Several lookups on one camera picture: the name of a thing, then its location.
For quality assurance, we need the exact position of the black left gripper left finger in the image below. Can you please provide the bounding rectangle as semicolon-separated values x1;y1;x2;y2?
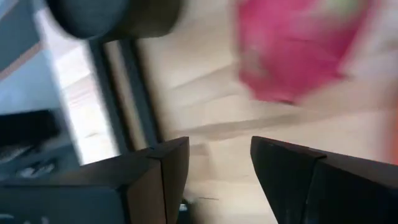
0;136;191;224

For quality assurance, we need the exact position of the pink dragon fruit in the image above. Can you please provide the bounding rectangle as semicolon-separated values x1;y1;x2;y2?
235;0;376;106

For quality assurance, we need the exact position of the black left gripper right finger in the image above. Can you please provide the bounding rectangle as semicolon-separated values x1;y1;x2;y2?
250;135;398;224

